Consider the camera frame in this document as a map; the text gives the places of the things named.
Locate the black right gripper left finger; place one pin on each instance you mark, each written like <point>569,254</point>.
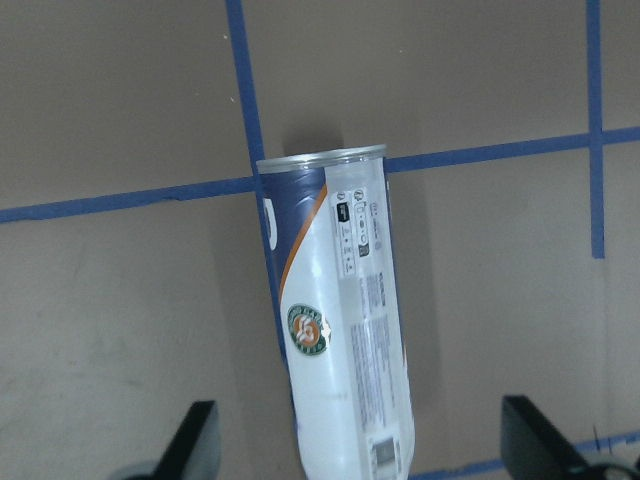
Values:
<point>194,451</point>

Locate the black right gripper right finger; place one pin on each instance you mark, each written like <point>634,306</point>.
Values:
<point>532,447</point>

